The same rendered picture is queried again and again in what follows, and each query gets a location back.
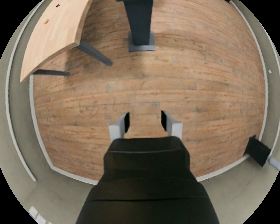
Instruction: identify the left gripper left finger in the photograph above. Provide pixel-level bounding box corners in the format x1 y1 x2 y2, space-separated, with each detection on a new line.
108 111 131 141

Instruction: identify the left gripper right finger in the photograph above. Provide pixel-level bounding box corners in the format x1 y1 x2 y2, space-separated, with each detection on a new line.
160 109 184 140

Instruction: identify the black box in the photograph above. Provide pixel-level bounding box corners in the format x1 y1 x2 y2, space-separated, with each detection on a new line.
243 134 273 168

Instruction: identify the wooden table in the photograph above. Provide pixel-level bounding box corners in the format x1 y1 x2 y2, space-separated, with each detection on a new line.
19 0 114 84

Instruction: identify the white paper sheet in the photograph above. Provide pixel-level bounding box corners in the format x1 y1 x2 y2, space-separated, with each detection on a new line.
35 213 47 224
28 206 39 218

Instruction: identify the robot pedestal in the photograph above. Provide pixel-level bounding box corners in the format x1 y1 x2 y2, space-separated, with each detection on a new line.
117 0 157 53

